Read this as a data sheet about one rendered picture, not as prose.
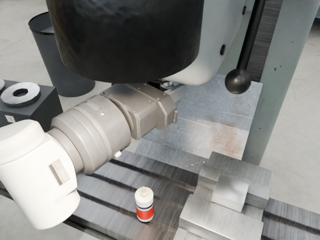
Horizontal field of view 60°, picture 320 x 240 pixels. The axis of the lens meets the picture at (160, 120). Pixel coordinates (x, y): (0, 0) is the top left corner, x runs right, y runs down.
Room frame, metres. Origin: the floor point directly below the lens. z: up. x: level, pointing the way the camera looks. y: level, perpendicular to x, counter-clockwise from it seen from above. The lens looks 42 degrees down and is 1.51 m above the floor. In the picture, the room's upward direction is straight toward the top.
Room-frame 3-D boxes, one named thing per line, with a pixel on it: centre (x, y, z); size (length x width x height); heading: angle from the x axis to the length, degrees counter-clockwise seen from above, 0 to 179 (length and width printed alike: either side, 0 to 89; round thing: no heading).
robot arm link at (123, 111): (0.31, 0.06, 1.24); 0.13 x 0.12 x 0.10; 49
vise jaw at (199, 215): (0.27, -0.12, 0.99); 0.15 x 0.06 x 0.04; 65
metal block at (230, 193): (0.32, -0.14, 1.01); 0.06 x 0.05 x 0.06; 65
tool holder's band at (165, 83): (0.38, 0.00, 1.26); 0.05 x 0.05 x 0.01
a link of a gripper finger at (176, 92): (0.36, -0.02, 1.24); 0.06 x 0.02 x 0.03; 139
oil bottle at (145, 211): (0.34, 0.03, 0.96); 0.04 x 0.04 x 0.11
